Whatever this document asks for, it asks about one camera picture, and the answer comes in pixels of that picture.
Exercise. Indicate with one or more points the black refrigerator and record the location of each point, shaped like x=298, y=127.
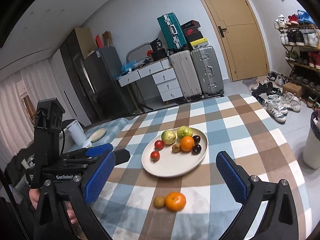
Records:
x=93, y=73

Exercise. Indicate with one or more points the green guava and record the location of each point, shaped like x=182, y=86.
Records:
x=184, y=131
x=168, y=137

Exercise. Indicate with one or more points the round beige coaster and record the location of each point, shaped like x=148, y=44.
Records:
x=97, y=135

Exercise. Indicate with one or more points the cardboard box on floor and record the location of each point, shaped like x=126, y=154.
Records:
x=292, y=88

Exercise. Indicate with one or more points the checkered tablecloth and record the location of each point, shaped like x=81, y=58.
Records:
x=198, y=205

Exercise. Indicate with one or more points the orange mandarin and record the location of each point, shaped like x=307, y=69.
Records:
x=187, y=143
x=175, y=201

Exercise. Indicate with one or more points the white trash bin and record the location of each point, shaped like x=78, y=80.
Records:
x=311, y=151

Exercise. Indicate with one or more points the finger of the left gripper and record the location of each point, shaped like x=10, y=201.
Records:
x=122, y=156
x=99, y=150

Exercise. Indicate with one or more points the stacked shoe boxes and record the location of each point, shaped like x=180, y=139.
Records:
x=193, y=35

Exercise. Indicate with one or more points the wooden door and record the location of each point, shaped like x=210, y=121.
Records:
x=239, y=37

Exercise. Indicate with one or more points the small red tomato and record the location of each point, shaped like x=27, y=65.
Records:
x=154, y=156

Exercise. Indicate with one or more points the right green guava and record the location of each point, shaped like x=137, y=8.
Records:
x=184, y=131

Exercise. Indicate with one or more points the large red tomato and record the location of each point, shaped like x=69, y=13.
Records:
x=159, y=145

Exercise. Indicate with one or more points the brown longan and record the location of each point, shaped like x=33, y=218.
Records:
x=176, y=148
x=159, y=202

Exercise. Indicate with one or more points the grey silver suitcase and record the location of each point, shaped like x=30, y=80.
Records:
x=208, y=71

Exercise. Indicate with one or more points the beige suitcase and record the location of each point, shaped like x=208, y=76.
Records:
x=186, y=74

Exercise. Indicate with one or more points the dark purple plum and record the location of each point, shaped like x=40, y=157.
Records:
x=196, y=139
x=196, y=149

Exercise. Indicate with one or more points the white drawer desk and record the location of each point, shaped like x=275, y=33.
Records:
x=156, y=80

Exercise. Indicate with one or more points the cream round plate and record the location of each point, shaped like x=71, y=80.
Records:
x=173, y=164

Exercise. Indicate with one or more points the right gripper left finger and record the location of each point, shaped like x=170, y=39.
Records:
x=80, y=191

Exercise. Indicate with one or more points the wooden shoe rack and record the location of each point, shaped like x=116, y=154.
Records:
x=301, y=44

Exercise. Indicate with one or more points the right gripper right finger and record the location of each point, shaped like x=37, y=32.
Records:
x=279, y=220

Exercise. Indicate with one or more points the teal suitcase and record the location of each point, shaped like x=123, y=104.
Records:
x=172, y=32

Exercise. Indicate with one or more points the white kettle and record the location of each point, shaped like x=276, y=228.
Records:
x=78, y=135

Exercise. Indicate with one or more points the left green guava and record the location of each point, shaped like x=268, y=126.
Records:
x=168, y=137

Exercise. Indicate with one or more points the person's left hand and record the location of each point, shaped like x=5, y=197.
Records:
x=34, y=195

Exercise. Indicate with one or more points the white sneakers on floor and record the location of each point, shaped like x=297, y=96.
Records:
x=279, y=106

